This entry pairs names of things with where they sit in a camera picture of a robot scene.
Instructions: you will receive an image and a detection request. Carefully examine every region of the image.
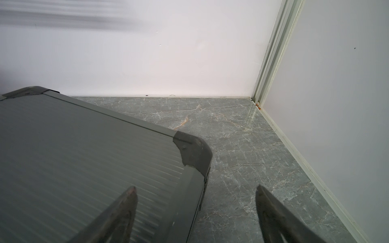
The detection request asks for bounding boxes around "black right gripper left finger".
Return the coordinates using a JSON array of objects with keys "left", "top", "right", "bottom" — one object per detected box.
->
[{"left": 69, "top": 186, "right": 138, "bottom": 243}]

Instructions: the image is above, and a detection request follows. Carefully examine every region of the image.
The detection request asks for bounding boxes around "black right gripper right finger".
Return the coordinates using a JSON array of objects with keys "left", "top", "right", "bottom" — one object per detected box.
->
[{"left": 256, "top": 185, "right": 325, "bottom": 243}]

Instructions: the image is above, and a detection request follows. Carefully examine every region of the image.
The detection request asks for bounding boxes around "black plastic poker case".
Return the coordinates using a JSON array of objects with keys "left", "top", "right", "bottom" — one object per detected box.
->
[{"left": 1, "top": 86, "right": 212, "bottom": 243}]

